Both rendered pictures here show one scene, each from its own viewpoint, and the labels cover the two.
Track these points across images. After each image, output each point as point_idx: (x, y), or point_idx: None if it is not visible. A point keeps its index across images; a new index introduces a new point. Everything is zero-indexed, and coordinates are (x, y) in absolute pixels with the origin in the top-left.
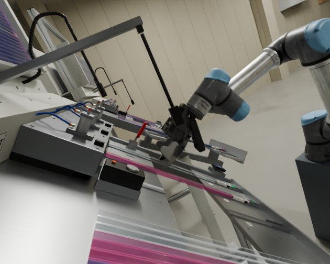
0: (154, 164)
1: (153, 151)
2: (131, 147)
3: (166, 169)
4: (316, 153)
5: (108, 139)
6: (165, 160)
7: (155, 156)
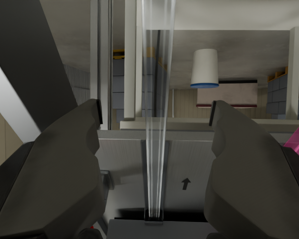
0: (54, 77)
1: (35, 136)
2: (106, 186)
3: (27, 2)
4: None
5: (152, 223)
6: (14, 57)
7: (43, 110)
